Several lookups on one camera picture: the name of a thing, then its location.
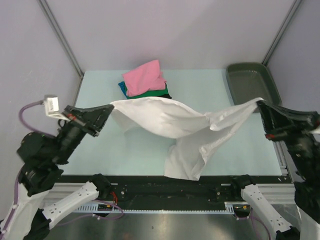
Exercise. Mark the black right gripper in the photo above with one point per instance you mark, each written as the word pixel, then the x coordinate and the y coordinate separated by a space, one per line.
pixel 298 122

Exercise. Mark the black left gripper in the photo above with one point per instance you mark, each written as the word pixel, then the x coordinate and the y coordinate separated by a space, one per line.
pixel 90 119

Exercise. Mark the white t shirt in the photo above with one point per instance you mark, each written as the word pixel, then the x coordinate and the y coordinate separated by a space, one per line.
pixel 197 135

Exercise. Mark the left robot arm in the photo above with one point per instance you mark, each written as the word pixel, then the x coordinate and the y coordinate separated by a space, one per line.
pixel 42 155

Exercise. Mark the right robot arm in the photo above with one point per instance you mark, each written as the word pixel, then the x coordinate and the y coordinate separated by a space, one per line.
pixel 307 201

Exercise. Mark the dark green plastic bin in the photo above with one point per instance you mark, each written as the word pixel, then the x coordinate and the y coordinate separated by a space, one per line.
pixel 250 80

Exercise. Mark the blue folded t shirt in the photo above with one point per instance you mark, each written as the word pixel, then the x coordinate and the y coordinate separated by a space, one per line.
pixel 123 88

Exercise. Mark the green folded t shirt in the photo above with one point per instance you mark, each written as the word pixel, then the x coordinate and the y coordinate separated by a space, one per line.
pixel 151 93

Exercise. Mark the pink folded t shirt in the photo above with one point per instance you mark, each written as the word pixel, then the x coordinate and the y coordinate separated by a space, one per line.
pixel 146 77

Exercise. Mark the black folded t shirt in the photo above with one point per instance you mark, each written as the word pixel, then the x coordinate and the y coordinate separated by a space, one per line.
pixel 167 96

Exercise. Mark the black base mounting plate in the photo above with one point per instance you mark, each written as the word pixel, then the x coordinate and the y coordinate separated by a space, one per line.
pixel 163 193

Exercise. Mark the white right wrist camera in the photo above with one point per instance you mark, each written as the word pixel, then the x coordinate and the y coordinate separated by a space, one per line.
pixel 316 131

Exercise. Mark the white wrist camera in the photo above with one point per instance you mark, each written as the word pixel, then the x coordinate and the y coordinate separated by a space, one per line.
pixel 316 131
pixel 51 105

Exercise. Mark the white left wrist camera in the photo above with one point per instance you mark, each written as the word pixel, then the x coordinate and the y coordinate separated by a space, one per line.
pixel 51 105

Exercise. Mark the aluminium front frame rail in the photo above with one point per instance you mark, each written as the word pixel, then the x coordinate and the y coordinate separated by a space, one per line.
pixel 277 193

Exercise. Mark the white slotted cable duct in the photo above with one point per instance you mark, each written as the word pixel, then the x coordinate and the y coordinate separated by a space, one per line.
pixel 228 208

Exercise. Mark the left aluminium frame post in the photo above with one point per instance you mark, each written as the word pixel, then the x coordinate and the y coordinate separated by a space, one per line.
pixel 57 30

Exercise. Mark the aluminium frame post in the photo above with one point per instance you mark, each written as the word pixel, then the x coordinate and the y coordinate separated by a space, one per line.
pixel 296 5
pixel 57 30

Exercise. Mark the right aluminium frame post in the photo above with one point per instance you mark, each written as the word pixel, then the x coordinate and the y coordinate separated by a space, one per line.
pixel 296 5

